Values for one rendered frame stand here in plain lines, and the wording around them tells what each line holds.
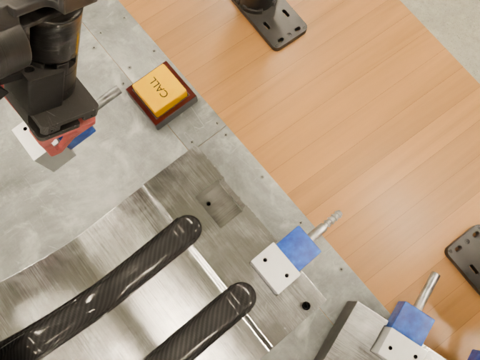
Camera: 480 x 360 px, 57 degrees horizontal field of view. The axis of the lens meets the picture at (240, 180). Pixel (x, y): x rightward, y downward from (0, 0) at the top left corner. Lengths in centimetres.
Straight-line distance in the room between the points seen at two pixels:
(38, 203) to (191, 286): 28
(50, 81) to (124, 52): 34
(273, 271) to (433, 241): 28
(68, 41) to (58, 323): 32
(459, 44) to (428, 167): 119
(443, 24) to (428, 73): 112
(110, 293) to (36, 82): 28
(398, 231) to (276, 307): 24
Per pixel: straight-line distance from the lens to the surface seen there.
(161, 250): 58
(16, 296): 59
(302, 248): 56
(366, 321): 62
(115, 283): 59
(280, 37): 77
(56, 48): 44
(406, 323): 62
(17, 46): 41
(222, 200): 60
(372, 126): 73
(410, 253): 70
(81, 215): 70
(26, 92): 46
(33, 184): 74
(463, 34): 192
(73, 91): 51
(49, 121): 48
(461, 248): 72
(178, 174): 59
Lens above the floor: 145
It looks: 75 degrees down
